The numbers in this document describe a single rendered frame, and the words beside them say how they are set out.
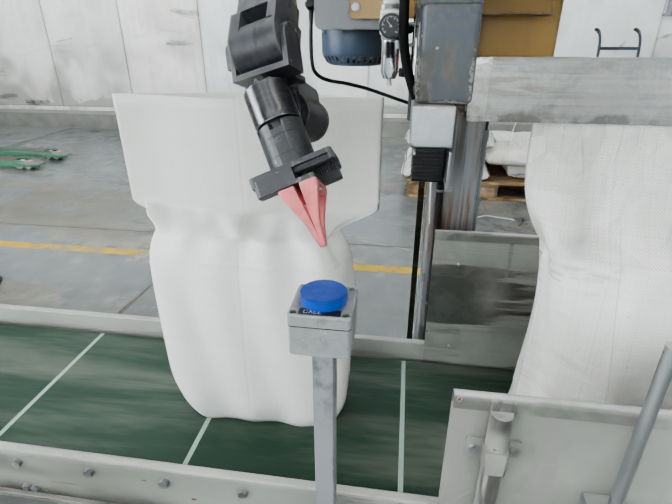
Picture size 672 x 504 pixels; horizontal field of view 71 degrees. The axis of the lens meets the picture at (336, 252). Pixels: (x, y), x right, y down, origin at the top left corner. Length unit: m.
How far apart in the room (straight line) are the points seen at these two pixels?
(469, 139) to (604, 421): 0.69
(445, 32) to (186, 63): 5.86
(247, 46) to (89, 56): 6.45
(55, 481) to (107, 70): 6.09
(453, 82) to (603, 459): 0.52
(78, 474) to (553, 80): 1.11
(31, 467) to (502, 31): 1.22
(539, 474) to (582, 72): 0.58
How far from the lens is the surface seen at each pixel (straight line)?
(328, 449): 0.74
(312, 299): 0.57
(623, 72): 0.85
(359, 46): 1.05
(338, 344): 0.58
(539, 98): 0.82
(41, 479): 1.22
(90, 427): 1.20
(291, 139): 0.55
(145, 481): 1.07
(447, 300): 1.17
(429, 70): 0.63
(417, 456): 1.03
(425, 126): 0.62
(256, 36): 0.60
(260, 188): 0.54
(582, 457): 0.74
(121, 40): 6.77
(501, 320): 1.21
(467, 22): 0.63
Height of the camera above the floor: 1.15
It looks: 25 degrees down
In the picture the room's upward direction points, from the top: straight up
